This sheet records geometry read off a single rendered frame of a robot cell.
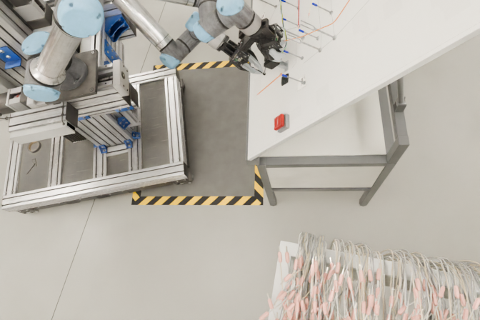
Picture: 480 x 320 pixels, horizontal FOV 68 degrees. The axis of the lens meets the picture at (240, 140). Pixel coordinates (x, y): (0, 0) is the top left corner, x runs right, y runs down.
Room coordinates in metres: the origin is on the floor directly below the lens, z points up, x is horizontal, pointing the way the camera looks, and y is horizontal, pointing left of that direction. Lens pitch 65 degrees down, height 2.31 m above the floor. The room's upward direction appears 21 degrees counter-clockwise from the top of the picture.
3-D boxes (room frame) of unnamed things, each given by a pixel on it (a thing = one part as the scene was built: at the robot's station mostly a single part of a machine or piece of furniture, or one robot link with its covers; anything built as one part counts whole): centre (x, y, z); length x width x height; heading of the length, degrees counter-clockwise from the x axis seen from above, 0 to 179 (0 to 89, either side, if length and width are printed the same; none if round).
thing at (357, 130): (1.00, -0.53, 0.60); 1.17 x 0.58 x 0.40; 158
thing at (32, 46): (1.10, 0.57, 1.33); 0.13 x 0.12 x 0.14; 168
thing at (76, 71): (1.11, 0.56, 1.21); 0.15 x 0.15 x 0.10
